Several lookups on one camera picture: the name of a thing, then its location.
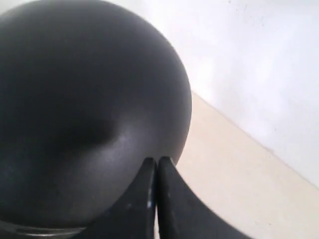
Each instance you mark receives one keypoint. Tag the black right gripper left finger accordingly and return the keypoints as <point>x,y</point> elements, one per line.
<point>133,215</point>

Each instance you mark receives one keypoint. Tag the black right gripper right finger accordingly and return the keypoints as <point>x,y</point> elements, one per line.
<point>182,215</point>

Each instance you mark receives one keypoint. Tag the black helmet with tinted visor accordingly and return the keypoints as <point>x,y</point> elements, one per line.
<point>88,90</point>

